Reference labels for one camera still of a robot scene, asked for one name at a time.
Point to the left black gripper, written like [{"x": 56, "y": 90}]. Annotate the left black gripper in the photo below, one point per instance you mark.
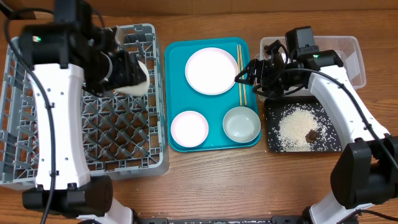
[{"x": 128, "y": 75}]

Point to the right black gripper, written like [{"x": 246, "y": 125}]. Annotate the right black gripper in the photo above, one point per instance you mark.
[{"x": 259, "y": 73}]

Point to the white paper cup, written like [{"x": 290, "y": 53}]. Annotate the white paper cup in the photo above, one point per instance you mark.
[{"x": 140, "y": 89}]

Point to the grey bowl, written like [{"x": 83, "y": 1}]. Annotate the grey bowl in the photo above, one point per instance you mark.
[{"x": 241, "y": 124}]

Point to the white rice pile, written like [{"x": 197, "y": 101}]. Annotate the white rice pile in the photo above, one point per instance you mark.
[{"x": 295, "y": 130}]

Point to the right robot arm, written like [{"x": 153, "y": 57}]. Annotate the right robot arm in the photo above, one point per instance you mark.
[{"x": 366, "y": 172}]

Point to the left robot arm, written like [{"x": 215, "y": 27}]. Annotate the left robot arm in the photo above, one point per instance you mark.
[{"x": 63, "y": 59}]

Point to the right wooden chopstick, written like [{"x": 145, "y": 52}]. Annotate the right wooden chopstick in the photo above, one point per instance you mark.
[{"x": 244, "y": 101}]

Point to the large white plate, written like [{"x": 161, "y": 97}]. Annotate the large white plate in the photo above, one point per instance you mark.
[{"x": 211, "y": 71}]

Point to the black tray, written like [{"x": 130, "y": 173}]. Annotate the black tray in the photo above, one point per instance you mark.
[{"x": 273, "y": 124}]

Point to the teal serving tray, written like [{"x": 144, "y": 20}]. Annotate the teal serving tray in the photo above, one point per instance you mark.
[{"x": 180, "y": 96}]

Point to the grey plastic dish rack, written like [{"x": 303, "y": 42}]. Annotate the grey plastic dish rack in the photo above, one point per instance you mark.
[{"x": 123, "y": 136}]

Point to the small white plate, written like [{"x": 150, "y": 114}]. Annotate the small white plate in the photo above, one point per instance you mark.
[{"x": 189, "y": 129}]

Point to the clear plastic bin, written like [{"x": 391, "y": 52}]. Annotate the clear plastic bin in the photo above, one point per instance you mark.
[{"x": 347, "y": 47}]

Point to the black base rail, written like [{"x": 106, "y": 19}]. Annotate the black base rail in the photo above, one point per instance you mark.
[{"x": 283, "y": 219}]

